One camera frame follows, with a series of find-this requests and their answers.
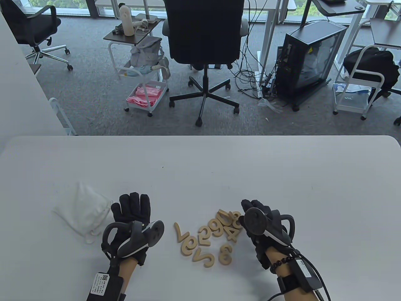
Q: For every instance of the grey backpack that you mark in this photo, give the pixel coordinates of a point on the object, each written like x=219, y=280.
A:
x=145, y=51

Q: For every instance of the black high-back office chair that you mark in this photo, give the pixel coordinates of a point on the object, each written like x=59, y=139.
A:
x=203, y=31

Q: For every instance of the black bag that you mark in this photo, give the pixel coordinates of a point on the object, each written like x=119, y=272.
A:
x=369, y=62

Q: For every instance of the light blue pouch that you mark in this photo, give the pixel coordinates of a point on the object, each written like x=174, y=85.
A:
x=138, y=71

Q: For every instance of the cream cylindrical device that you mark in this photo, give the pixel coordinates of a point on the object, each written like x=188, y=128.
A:
x=127, y=20

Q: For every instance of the black wrist sensor box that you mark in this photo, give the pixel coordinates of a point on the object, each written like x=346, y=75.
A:
x=105, y=287
x=305, y=272

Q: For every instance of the dark-topped white-frame desk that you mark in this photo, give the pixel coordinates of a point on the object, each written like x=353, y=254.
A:
x=385, y=31

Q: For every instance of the black chrome-base office chair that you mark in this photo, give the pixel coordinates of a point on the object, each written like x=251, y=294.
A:
x=34, y=28

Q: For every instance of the person's right hand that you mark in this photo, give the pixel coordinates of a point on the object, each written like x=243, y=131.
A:
x=257, y=203

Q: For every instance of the person's left hand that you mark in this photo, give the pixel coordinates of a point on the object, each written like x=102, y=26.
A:
x=131, y=207

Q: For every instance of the white cart with dark top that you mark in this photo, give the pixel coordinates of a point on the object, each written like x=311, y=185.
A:
x=131, y=38

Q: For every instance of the person's right forearm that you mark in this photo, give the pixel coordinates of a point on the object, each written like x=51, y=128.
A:
x=277, y=254

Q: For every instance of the grey handheld tracking controller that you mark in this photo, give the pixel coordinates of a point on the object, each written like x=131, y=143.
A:
x=134, y=241
x=255, y=221

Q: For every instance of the white handheld device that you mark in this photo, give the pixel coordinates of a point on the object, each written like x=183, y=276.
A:
x=142, y=23

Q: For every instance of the white metal rack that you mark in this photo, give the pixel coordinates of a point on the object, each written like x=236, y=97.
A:
x=61, y=114

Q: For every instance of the person's left forearm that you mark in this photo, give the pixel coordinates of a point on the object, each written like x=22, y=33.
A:
x=128, y=269

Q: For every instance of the pile of wooden number blocks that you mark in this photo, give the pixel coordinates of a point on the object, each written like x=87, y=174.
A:
x=188, y=247

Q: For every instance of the black computer tower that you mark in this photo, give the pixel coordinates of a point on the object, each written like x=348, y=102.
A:
x=310, y=59

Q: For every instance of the white rolling cart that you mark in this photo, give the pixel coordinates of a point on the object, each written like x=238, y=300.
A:
x=351, y=100

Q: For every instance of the flat white box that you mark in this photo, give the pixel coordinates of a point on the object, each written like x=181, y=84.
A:
x=148, y=17

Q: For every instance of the black standing desk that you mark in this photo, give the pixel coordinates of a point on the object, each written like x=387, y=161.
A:
x=341, y=7

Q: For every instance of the clear plastic wrapper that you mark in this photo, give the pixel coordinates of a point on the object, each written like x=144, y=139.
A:
x=271, y=106

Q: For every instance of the pink folded cloths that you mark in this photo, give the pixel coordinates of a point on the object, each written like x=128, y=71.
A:
x=144, y=95

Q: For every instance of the small black gadget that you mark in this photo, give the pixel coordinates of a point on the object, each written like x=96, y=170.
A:
x=118, y=30

